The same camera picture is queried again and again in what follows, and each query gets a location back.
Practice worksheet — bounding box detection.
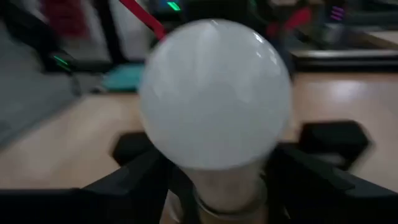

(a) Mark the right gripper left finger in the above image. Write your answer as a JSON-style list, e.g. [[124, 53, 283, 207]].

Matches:
[[0, 148, 175, 224]]

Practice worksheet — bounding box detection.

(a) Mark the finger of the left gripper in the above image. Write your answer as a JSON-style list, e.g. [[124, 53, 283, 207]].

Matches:
[[169, 166, 201, 224]]

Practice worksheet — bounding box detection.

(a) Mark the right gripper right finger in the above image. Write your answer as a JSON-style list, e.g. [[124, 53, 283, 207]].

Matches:
[[266, 145, 398, 224]]

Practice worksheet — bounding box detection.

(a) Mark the metal lamp socket stand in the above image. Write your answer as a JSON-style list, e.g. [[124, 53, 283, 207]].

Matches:
[[160, 182, 292, 224]]

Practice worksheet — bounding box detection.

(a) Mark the white lightbulb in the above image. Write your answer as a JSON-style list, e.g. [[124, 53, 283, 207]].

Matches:
[[137, 18, 294, 214]]

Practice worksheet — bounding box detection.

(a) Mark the teal calculator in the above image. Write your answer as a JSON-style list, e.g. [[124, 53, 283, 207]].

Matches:
[[101, 63, 147, 93]]

